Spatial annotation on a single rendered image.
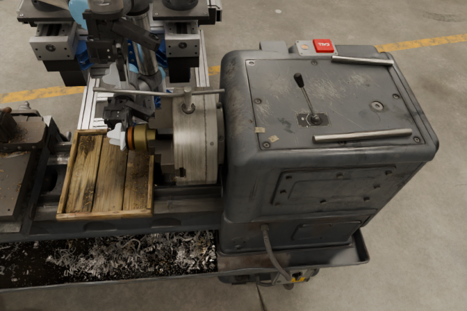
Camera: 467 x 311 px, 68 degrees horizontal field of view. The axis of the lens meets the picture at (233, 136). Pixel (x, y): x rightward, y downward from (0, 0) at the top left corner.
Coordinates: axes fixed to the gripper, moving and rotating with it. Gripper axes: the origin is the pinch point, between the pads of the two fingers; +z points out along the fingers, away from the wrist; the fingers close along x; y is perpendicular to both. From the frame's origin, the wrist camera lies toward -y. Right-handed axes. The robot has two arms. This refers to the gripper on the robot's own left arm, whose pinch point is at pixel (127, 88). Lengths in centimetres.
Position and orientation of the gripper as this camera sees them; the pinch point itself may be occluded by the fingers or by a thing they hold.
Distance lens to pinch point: 95.8
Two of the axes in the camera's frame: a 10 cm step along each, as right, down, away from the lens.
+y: -9.9, 0.3, -1.2
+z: -0.4, 8.3, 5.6
